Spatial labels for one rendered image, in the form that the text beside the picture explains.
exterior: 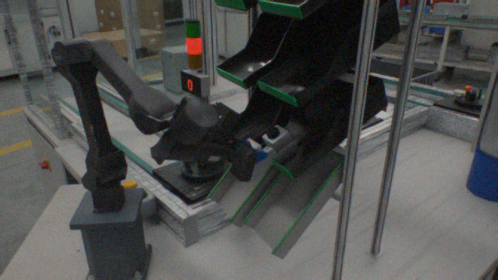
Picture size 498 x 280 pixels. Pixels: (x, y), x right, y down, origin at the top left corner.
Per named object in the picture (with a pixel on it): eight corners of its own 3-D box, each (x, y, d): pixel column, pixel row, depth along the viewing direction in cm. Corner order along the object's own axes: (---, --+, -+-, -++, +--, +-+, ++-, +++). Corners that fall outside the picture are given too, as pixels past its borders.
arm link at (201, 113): (130, 119, 71) (153, 77, 62) (165, 107, 76) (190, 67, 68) (167, 170, 69) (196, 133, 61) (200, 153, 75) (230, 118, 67)
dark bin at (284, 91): (296, 108, 75) (284, 75, 70) (260, 90, 85) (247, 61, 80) (400, 31, 81) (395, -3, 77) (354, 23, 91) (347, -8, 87)
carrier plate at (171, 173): (192, 206, 115) (191, 200, 114) (152, 175, 131) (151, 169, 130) (254, 178, 129) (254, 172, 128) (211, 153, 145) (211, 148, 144)
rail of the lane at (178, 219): (185, 248, 112) (183, 216, 107) (75, 145, 173) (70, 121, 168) (201, 240, 115) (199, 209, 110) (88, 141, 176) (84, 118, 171)
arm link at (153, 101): (50, 57, 80) (55, 13, 73) (87, 50, 86) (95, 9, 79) (137, 160, 73) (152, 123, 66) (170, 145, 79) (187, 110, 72)
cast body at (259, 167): (250, 183, 80) (236, 158, 76) (238, 174, 83) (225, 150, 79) (280, 158, 82) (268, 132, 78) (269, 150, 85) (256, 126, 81)
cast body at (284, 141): (278, 166, 86) (266, 144, 82) (267, 158, 89) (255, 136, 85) (306, 143, 88) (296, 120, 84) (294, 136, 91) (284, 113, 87)
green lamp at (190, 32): (191, 39, 129) (190, 24, 127) (183, 37, 132) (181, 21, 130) (204, 38, 132) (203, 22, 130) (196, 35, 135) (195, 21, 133)
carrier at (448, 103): (485, 121, 174) (493, 93, 168) (432, 107, 190) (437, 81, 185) (507, 109, 188) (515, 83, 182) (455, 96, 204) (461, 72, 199)
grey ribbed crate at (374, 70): (400, 115, 273) (406, 82, 263) (329, 93, 316) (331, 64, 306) (431, 101, 298) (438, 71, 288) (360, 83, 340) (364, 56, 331)
